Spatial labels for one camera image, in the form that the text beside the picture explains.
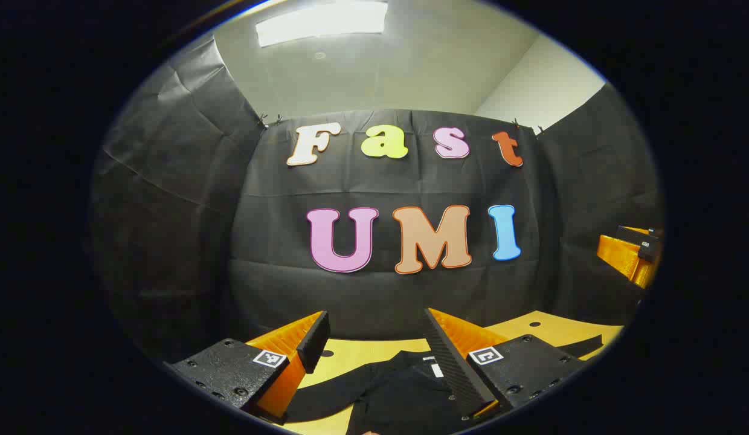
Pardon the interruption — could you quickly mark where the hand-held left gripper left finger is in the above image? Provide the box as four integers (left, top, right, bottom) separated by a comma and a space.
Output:
163, 311, 331, 425

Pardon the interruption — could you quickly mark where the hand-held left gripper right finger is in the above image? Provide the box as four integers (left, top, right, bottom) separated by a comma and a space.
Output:
422, 308, 588, 419

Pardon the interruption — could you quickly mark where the black button shirt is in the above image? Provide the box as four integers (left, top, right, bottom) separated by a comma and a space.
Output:
284, 334, 605, 435

